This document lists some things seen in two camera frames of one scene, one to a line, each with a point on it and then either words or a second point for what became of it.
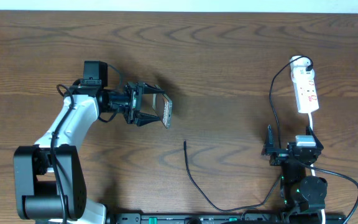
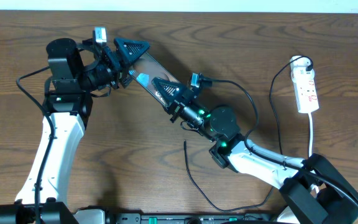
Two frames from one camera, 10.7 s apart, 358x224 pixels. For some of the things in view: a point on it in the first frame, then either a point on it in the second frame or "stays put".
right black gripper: [279, 155] → [173, 104]
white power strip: [304, 86] stays put
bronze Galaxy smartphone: [163, 106] → [146, 69]
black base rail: [230, 218] stays put
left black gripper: [135, 102] → [110, 55]
